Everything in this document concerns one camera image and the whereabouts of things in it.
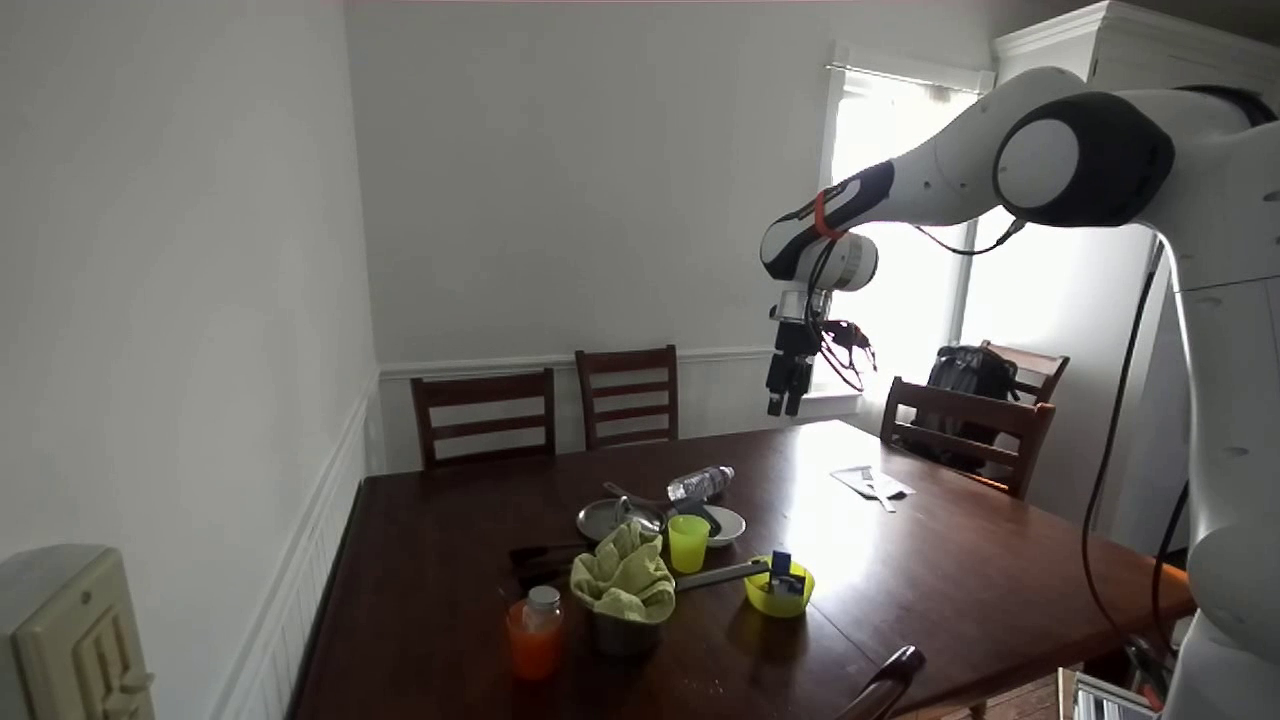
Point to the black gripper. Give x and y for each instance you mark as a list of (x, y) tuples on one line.
[(796, 353)]

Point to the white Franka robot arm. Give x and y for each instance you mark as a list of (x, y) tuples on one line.
[(1145, 162)]

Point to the silver metal pot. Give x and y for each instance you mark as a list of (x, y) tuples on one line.
[(608, 517)]

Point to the white paper sheets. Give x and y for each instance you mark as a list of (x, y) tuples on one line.
[(871, 483)]

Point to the clear plastic water bottle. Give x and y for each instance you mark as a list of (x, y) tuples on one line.
[(697, 483)]

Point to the white plate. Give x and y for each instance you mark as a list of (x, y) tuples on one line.
[(725, 524)]

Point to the bright window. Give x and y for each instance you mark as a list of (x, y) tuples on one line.
[(905, 306)]

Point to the small blue packet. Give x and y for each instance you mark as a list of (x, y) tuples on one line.
[(786, 571)]

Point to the lime green plastic cup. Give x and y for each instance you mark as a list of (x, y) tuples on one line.
[(688, 543)]

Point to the black bag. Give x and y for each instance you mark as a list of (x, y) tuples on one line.
[(971, 368)]

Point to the yellow bowl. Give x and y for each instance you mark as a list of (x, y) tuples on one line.
[(778, 594)]

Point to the light green cloth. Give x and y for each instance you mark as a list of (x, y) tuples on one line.
[(625, 577)]

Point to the orange liquid plastic bottle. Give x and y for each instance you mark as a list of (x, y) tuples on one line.
[(532, 636)]

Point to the white refrigerator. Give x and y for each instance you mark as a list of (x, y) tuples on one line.
[(1134, 464)]

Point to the white box edge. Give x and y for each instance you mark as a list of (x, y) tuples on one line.
[(1103, 697)]

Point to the white tall cabinet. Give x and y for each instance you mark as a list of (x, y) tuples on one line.
[(1134, 43)]

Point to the red black wrist camera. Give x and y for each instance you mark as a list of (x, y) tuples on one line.
[(850, 351)]

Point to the beige wall light switch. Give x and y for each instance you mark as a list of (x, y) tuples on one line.
[(81, 642)]

